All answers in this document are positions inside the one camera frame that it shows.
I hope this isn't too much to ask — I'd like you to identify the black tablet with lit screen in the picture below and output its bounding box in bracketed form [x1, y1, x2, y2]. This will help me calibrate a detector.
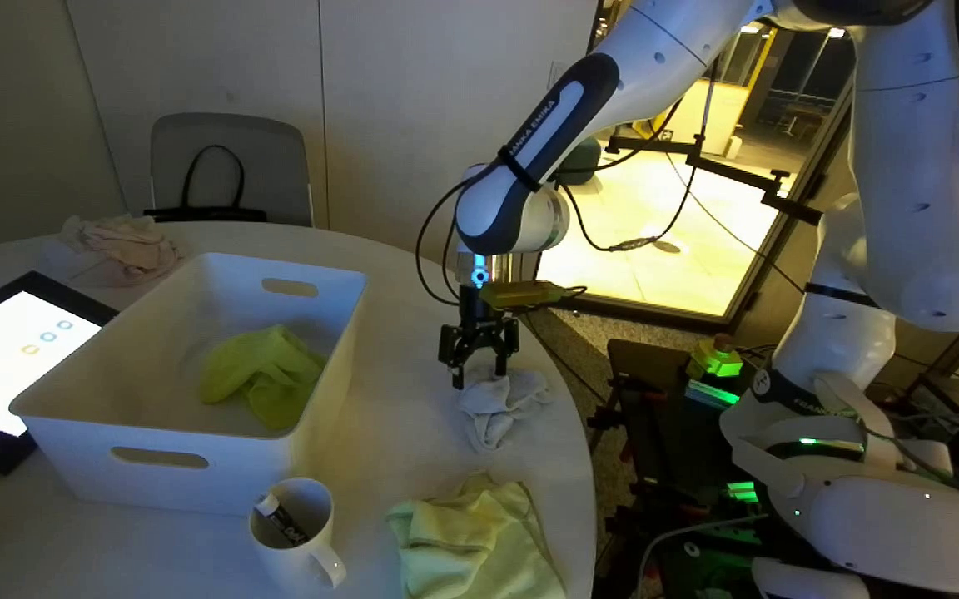
[0, 270, 119, 475]

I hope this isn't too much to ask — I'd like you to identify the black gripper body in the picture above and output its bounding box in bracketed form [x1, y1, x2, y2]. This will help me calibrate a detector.
[438, 282, 523, 348]

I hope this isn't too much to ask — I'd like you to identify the white ceramic mug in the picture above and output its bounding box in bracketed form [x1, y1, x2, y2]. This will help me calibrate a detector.
[245, 475, 350, 591]

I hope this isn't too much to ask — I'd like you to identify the pink crumpled cloth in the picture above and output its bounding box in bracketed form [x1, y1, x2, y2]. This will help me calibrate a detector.
[61, 212, 187, 281]

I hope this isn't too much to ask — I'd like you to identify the white terry cloth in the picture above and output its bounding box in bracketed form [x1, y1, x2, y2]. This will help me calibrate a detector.
[451, 370, 556, 456]

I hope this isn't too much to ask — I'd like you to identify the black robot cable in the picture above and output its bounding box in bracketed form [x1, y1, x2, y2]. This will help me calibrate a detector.
[409, 96, 715, 309]

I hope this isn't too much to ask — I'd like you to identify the grey office chair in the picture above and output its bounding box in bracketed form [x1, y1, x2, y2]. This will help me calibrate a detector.
[146, 110, 315, 228]

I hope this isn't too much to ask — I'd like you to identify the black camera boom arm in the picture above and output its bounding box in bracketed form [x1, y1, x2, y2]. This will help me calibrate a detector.
[609, 131, 815, 223]

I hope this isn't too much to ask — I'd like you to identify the black bag handle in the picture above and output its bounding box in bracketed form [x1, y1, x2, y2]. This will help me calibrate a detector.
[143, 144, 268, 226]

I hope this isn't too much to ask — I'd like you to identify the black dry erase marker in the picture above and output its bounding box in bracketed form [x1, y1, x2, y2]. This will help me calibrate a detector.
[256, 496, 313, 548]

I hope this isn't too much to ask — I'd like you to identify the yellow cloth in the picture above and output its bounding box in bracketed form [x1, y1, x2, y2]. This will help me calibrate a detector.
[194, 323, 326, 439]

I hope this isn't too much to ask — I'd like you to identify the white plastic storage box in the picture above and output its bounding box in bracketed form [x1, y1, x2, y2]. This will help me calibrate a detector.
[6, 251, 374, 518]

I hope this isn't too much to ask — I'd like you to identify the light green cloth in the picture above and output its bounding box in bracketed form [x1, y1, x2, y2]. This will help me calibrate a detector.
[386, 473, 568, 599]

